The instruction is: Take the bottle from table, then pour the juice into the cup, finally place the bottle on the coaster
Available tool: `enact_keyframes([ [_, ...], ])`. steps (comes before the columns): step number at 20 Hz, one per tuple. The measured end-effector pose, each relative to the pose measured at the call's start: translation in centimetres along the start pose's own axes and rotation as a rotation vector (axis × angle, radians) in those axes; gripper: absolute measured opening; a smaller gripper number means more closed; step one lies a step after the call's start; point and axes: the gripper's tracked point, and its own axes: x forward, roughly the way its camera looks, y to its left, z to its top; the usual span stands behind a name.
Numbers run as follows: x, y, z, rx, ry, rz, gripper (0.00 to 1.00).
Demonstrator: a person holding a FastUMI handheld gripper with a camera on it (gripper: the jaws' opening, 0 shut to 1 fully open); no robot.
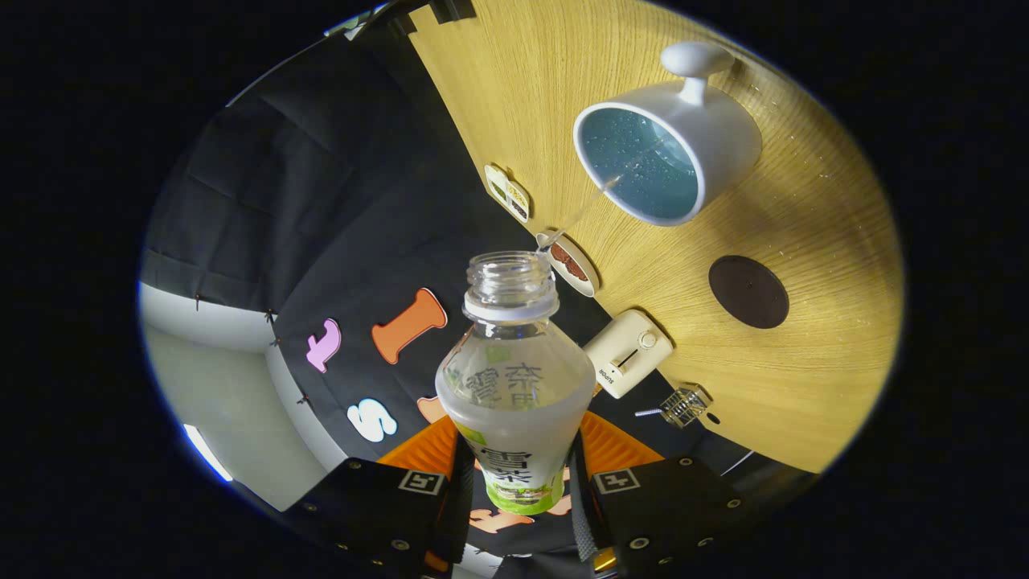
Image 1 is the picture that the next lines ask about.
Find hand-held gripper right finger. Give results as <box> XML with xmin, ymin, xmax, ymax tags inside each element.
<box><xmin>565</xmin><ymin>411</ymin><xmax>762</xmax><ymax>579</ymax></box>

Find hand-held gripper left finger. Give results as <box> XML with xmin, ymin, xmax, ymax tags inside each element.
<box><xmin>281</xmin><ymin>414</ymin><xmax>477</xmax><ymax>579</ymax></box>

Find clear juice bottle white label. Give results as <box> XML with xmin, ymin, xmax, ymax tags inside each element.
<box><xmin>435</xmin><ymin>251</ymin><xmax>597</xmax><ymax>516</ymax></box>

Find dark round coaster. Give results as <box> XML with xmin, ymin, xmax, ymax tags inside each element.
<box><xmin>708</xmin><ymin>255</ymin><xmax>790</xmax><ymax>330</ymax></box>

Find white cup blue inside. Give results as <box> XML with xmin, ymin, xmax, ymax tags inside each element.
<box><xmin>572</xmin><ymin>41</ymin><xmax>764</xmax><ymax>228</ymax></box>

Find white toaster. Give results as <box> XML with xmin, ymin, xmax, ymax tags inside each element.
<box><xmin>583</xmin><ymin>310</ymin><xmax>674</xmax><ymax>400</ymax></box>

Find ceiling light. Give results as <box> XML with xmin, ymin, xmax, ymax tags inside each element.
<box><xmin>183</xmin><ymin>424</ymin><xmax>234</xmax><ymax>483</ymax></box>

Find wooden table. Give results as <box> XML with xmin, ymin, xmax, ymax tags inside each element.
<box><xmin>406</xmin><ymin>0</ymin><xmax>905</xmax><ymax>475</ymax></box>

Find white oval plate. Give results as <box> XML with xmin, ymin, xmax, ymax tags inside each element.
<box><xmin>535</xmin><ymin>232</ymin><xmax>601</xmax><ymax>298</ymax></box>

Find red-brown food pieces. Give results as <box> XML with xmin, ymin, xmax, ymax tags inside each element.
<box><xmin>551</xmin><ymin>244</ymin><xmax>591</xmax><ymax>283</ymax></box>

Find black backdrop cloth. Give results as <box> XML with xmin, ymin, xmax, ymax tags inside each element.
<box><xmin>138</xmin><ymin>24</ymin><xmax>756</xmax><ymax>557</ymax></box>

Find white divided dish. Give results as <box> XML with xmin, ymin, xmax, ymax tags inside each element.
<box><xmin>483</xmin><ymin>163</ymin><xmax>531</xmax><ymax>224</ymax></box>

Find wire mesh basket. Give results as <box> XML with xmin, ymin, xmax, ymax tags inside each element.
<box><xmin>659</xmin><ymin>384</ymin><xmax>714</xmax><ymax>429</ymax></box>

